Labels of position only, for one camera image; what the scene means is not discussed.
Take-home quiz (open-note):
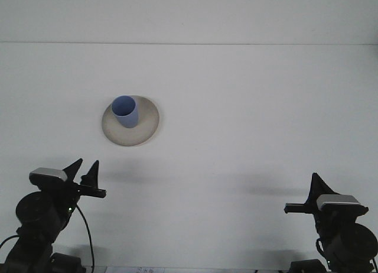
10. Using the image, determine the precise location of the pale round plate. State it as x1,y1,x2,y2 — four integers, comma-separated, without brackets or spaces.
102,95,162,147

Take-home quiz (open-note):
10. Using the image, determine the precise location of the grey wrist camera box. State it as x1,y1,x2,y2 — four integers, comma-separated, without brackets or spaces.
316,194,361,210
28,167,69,183

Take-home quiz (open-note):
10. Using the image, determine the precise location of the white printed paper sheet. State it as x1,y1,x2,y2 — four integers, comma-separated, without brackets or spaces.
105,265,166,273

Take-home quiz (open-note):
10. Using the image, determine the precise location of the short black cable loop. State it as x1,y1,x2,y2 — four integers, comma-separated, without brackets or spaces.
0,235,19,250

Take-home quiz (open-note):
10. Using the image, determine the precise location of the long black arm cable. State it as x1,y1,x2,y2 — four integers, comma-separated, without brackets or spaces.
75,204,96,271

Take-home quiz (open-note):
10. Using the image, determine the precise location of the pale blue cup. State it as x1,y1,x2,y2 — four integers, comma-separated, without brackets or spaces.
110,95,139,129

